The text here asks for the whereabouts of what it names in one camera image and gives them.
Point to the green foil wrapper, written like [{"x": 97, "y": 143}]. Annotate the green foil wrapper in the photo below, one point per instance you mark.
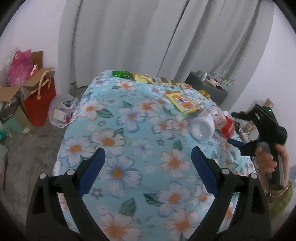
[{"x": 121, "y": 74}]

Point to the person's right hand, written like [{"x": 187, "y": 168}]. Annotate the person's right hand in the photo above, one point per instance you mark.
[{"x": 266, "y": 164}]

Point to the dark grey side table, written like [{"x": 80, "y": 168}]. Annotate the dark grey side table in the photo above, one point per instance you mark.
[{"x": 202, "y": 81}]

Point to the white grey curtain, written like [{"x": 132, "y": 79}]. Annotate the white grey curtain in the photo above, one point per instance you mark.
[{"x": 161, "y": 38}]

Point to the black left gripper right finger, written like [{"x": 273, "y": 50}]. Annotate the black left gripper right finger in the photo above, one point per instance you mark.
[{"x": 251, "y": 219}]

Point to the red wrapper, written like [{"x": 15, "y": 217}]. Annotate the red wrapper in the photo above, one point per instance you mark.
[{"x": 226, "y": 127}]

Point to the gold foil wrapper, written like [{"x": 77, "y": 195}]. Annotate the gold foil wrapper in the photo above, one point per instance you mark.
[{"x": 144, "y": 78}]

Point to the brown cardboard box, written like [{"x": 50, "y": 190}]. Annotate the brown cardboard box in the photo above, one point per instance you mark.
[{"x": 13, "y": 114}]

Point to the white plastic bag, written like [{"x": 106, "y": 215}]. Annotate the white plastic bag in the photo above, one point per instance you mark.
[{"x": 61, "y": 110}]

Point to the red paper gift bag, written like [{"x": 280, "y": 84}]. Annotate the red paper gift bag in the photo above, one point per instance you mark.
[{"x": 38, "y": 92}]

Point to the yellow cracker packet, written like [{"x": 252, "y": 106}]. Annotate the yellow cracker packet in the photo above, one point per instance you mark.
[{"x": 184, "y": 104}]

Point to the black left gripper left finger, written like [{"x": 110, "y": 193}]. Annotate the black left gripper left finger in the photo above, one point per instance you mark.
[{"x": 45, "y": 219}]

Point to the floral blue tablecloth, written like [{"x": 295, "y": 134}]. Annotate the floral blue tablecloth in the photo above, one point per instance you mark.
[{"x": 148, "y": 188}]

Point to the white plastic bottle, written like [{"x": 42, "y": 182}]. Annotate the white plastic bottle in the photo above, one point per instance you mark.
[{"x": 204, "y": 125}]

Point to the checkered beige box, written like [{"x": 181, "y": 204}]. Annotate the checkered beige box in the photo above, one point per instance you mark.
[{"x": 267, "y": 103}]

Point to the pink plastic bag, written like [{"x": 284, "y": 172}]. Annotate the pink plastic bag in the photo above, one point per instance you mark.
[{"x": 21, "y": 68}]

